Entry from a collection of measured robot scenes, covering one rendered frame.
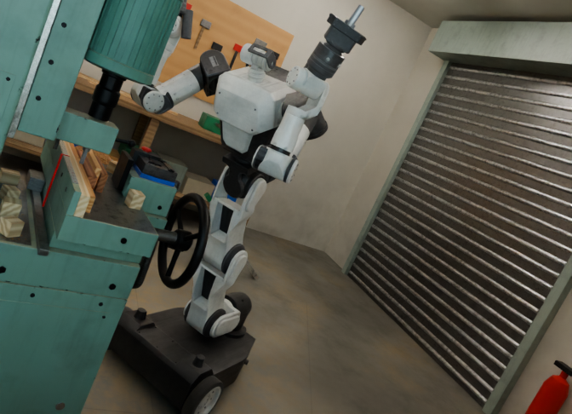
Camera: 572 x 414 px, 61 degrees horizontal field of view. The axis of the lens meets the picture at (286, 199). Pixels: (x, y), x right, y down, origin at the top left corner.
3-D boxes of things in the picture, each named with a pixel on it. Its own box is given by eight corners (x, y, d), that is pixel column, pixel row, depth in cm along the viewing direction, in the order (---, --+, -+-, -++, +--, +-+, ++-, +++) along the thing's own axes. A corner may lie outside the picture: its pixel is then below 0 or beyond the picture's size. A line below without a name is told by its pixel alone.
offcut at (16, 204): (17, 220, 112) (22, 205, 111) (-2, 216, 110) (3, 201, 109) (16, 214, 115) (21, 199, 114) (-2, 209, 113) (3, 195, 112)
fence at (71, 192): (72, 215, 102) (82, 192, 101) (65, 214, 101) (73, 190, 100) (51, 140, 150) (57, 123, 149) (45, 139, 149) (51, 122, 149)
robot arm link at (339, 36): (368, 41, 133) (342, 77, 137) (365, 37, 142) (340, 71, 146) (330, 14, 130) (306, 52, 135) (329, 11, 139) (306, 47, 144)
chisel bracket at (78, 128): (107, 160, 122) (119, 129, 121) (48, 142, 114) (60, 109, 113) (103, 152, 128) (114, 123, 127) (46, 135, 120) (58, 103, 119)
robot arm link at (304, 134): (248, 178, 154) (277, 130, 166) (285, 195, 153) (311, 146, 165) (251, 157, 144) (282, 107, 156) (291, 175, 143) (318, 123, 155)
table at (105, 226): (186, 266, 119) (196, 244, 118) (56, 240, 102) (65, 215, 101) (134, 183, 168) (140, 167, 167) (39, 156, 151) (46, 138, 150)
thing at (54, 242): (140, 263, 118) (145, 249, 118) (48, 246, 107) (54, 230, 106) (111, 203, 151) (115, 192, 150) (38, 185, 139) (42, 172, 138)
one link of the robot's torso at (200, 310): (197, 311, 236) (220, 227, 218) (228, 334, 228) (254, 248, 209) (174, 324, 223) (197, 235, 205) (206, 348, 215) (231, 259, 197)
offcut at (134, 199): (140, 209, 124) (145, 196, 124) (128, 208, 122) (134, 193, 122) (135, 204, 127) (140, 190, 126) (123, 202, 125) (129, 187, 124)
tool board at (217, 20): (257, 123, 474) (295, 36, 460) (38, 29, 382) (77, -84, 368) (255, 123, 478) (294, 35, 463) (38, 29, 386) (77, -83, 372)
